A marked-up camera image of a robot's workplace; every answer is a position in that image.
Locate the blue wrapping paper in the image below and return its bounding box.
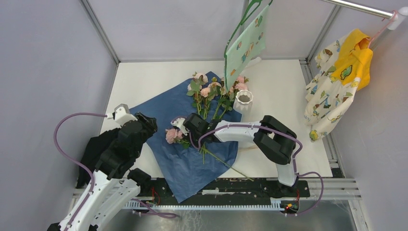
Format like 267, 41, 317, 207
130, 79, 239, 203

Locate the separated pink rose stem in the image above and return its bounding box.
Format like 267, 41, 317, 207
166, 128, 254, 182

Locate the pink flower bunch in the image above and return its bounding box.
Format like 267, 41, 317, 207
186, 72, 249, 119

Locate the cream ribbon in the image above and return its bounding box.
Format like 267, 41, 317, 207
238, 145, 258, 153

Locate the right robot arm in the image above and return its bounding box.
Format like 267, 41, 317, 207
178, 113, 303, 196

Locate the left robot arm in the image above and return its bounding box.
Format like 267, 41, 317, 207
48, 111, 158, 231

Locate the white ribbed vase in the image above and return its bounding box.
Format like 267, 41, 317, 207
233, 90, 254, 122

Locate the green printed cloth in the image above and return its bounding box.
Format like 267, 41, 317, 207
223, 3, 270, 91

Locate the yellow patterned kids garment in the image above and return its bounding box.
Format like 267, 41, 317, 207
304, 29, 373, 142

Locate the metal hanging rod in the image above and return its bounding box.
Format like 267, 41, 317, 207
322, 0, 408, 30

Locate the pink clothes hanger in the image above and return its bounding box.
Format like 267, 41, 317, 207
368, 10, 398, 49

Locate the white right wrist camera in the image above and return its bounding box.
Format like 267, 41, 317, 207
172, 117, 188, 135

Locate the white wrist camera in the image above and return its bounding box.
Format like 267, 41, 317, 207
106, 103, 138, 127
172, 117, 188, 135

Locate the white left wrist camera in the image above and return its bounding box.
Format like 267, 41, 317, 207
106, 103, 138, 127

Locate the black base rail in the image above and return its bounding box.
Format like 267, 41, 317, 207
136, 178, 310, 206

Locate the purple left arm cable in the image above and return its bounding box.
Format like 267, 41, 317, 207
53, 112, 115, 231

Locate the white slotted cable duct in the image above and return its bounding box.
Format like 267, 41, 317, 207
122, 199, 284, 211

